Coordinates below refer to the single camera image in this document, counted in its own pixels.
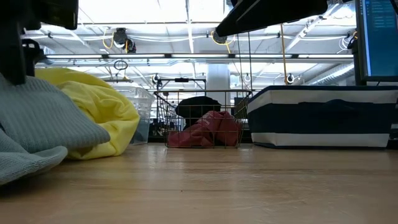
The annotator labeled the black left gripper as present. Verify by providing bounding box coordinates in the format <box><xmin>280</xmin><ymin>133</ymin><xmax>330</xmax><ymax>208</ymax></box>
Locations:
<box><xmin>0</xmin><ymin>0</ymin><xmax>79</xmax><ymax>85</ymax></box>

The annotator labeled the maroon cloth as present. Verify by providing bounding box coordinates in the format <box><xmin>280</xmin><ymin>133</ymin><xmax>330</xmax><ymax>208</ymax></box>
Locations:
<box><xmin>167</xmin><ymin>110</ymin><xmax>243</xmax><ymax>148</ymax></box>

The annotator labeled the clear plastic bin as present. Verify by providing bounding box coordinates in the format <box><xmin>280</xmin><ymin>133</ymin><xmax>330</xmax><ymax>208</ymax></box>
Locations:
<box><xmin>107</xmin><ymin>82</ymin><xmax>156</xmax><ymax>146</ymax></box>

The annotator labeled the black ceiling device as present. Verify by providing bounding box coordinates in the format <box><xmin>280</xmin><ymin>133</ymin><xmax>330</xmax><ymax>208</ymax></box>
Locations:
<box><xmin>112</xmin><ymin>27</ymin><xmax>137</xmax><ymax>54</ymax></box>

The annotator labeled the white building column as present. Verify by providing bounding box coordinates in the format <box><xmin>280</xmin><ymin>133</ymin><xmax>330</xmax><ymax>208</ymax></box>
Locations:
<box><xmin>206</xmin><ymin>63</ymin><xmax>231</xmax><ymax>105</ymax></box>

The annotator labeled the silver ventilation duct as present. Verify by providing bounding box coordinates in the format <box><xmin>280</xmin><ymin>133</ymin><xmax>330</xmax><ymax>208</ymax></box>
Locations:
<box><xmin>306</xmin><ymin>63</ymin><xmax>355</xmax><ymax>86</ymax></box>

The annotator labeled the copper wire basket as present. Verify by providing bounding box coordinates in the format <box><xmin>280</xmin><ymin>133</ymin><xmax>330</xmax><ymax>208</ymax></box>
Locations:
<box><xmin>154</xmin><ymin>89</ymin><xmax>252</xmax><ymax>149</ymax></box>

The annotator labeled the black cable loop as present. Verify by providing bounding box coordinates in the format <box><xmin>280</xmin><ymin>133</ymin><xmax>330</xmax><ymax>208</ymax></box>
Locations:
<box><xmin>113</xmin><ymin>59</ymin><xmax>129</xmax><ymax>71</ymax></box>

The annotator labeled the black cloth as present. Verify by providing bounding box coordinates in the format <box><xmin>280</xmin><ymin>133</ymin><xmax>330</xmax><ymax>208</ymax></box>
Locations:
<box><xmin>175</xmin><ymin>95</ymin><xmax>222</xmax><ymax>130</ymax></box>

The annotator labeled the yellow cloth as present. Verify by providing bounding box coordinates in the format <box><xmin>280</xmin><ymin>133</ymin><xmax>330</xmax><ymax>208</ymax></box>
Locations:
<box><xmin>34</xmin><ymin>67</ymin><xmax>141</xmax><ymax>161</ymax></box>

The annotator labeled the black computer monitor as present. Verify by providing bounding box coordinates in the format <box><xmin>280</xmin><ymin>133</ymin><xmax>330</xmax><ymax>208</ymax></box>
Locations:
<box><xmin>354</xmin><ymin>0</ymin><xmax>398</xmax><ymax>85</ymax></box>

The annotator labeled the black metal stand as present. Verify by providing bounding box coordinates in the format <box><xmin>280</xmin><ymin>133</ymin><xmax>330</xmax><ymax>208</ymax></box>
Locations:
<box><xmin>156</xmin><ymin>77</ymin><xmax>208</xmax><ymax>91</ymax></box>

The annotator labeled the grey-green waffle cloth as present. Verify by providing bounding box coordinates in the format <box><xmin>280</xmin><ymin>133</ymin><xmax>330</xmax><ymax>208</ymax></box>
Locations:
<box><xmin>0</xmin><ymin>73</ymin><xmax>111</xmax><ymax>187</ymax></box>

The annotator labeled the navy fabric storage bin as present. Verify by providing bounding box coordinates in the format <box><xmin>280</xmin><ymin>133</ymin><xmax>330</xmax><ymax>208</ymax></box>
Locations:
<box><xmin>247</xmin><ymin>85</ymin><xmax>398</xmax><ymax>150</ymax></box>

